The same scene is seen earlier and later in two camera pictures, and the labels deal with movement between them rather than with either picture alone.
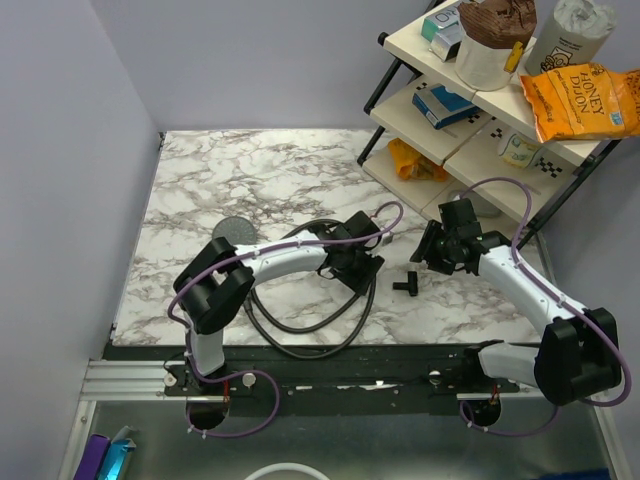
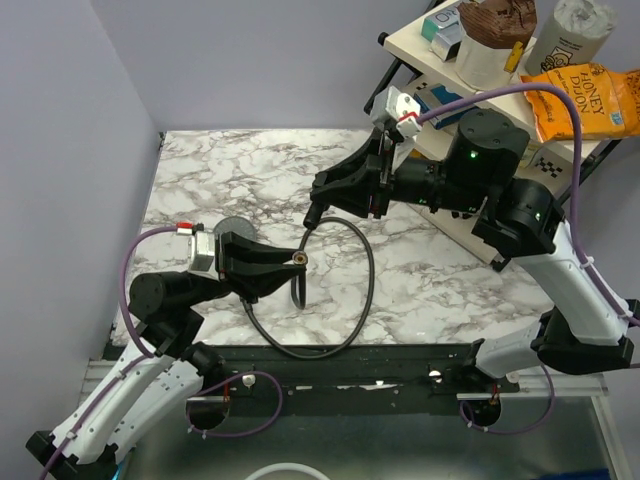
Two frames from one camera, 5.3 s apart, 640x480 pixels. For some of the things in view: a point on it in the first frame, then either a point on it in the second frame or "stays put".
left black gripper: (361, 282) -> (251, 269)
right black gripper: (426, 249) -> (350, 184)
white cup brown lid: (487, 32) stays put
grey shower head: (236, 229) stays put
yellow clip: (510, 64) stays put
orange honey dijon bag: (585, 100) stays put
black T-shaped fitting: (411, 286) -> (314, 214)
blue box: (444, 106) stays put
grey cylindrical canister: (573, 32) stays put
